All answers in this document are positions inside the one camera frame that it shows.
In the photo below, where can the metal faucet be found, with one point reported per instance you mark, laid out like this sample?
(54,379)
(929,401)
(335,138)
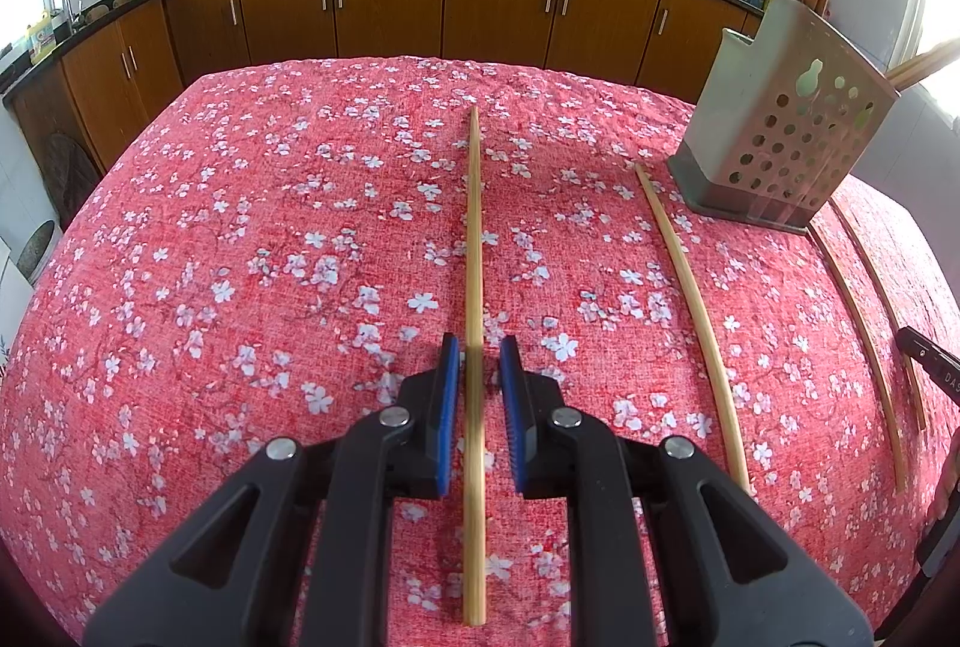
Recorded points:
(69,5)

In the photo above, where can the wooden lower kitchen cabinets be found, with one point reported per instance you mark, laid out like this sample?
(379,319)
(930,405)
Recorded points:
(390,2)

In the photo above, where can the yellow detergent bottle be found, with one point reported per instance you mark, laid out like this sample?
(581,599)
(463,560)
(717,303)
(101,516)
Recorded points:
(43,39)

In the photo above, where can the perforated green chopstick holder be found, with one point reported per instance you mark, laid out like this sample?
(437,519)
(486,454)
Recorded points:
(780,114)

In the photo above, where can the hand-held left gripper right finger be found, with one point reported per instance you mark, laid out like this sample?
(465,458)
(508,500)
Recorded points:
(512,422)

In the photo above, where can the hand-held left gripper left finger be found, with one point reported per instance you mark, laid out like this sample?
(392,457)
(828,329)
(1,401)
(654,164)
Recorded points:
(448,422)

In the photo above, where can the person's right hand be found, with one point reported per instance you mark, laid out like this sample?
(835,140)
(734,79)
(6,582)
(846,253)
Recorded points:
(942,497)

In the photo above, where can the single wooden chopstick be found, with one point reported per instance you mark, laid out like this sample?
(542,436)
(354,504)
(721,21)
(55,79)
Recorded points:
(694,317)
(885,309)
(862,339)
(475,287)

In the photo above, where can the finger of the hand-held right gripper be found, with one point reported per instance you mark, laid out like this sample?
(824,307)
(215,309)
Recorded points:
(934,362)

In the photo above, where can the red floral tablecloth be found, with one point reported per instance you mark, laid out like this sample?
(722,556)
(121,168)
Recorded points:
(247,287)

